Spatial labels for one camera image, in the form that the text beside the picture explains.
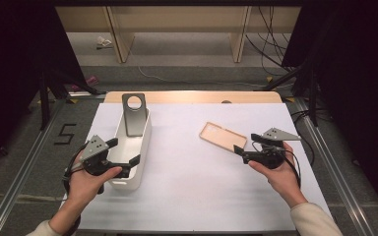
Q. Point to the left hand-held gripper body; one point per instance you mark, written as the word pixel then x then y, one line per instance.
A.
pixel 94 149

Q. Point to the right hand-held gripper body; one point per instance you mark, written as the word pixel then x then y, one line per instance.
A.
pixel 277 135

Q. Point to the white plastic bin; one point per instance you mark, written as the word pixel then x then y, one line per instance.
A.
pixel 128 154

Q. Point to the beige phone case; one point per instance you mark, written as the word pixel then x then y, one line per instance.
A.
pixel 221 137

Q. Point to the grey phone case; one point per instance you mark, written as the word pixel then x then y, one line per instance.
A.
pixel 134 123

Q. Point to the person's left hand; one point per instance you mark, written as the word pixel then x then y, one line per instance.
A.
pixel 83 188

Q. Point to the person's right hand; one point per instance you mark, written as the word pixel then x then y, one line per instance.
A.
pixel 283 180

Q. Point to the black metal stand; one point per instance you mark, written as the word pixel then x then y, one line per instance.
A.
pixel 45 98
pixel 312 95

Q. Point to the pink object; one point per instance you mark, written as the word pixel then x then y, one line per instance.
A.
pixel 90 81

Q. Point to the white table sheet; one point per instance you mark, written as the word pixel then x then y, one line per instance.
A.
pixel 190 196

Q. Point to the wooden table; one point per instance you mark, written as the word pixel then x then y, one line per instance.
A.
pixel 190 97

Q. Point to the black curtain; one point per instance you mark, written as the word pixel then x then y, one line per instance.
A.
pixel 357 82
pixel 10 65

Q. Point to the crumpled white paper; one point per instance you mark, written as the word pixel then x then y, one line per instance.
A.
pixel 103 42

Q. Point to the light wooden bench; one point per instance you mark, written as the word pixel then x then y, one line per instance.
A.
pixel 177 19

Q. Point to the aluminium floor rail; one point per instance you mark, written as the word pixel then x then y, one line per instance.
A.
pixel 23 177
pixel 338 177

